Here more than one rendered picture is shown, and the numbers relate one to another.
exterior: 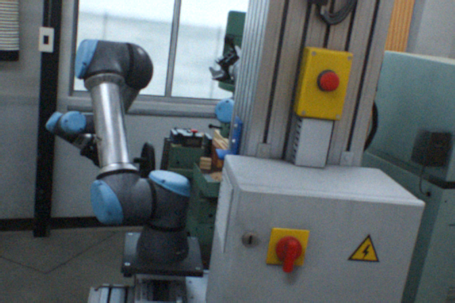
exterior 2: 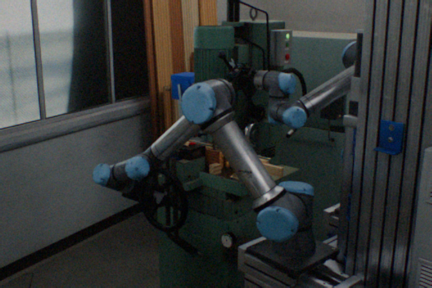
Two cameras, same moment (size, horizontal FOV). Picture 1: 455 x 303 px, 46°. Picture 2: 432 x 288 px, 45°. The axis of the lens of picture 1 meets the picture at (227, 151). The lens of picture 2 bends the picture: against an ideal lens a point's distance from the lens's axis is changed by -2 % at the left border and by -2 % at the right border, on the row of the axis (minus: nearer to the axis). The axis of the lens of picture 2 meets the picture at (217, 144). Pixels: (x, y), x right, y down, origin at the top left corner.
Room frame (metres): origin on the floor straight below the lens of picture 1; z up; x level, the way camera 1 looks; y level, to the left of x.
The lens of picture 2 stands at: (0.21, 1.21, 1.63)
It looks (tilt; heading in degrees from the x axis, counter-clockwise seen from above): 16 degrees down; 328
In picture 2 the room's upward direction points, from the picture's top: straight up
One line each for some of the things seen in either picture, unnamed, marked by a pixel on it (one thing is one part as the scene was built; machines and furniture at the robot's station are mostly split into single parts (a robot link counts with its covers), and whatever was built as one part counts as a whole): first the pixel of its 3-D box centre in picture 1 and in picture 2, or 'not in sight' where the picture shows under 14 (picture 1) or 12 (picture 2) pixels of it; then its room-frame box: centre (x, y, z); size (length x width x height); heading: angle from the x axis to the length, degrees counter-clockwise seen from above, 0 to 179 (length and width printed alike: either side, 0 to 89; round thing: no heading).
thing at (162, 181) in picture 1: (166, 197); (294, 202); (1.41, 0.15, 0.98); 0.13 x 0.12 x 0.14; 122
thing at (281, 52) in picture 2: not in sight; (281, 47); (2.13, -0.36, 1.40); 0.10 x 0.06 x 0.16; 108
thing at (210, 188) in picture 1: (202, 164); (196, 171); (2.15, 0.09, 0.87); 0.61 x 0.30 x 0.06; 18
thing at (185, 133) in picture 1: (185, 136); (183, 150); (2.12, 0.18, 0.99); 0.13 x 0.11 x 0.06; 18
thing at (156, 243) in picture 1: (164, 235); (293, 234); (1.41, 0.15, 0.87); 0.15 x 0.15 x 0.10
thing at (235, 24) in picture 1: (244, 52); (213, 62); (2.17, -0.01, 1.35); 0.18 x 0.18 x 0.31
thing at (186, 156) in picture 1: (184, 153); (182, 166); (2.12, 0.18, 0.92); 0.15 x 0.13 x 0.09; 18
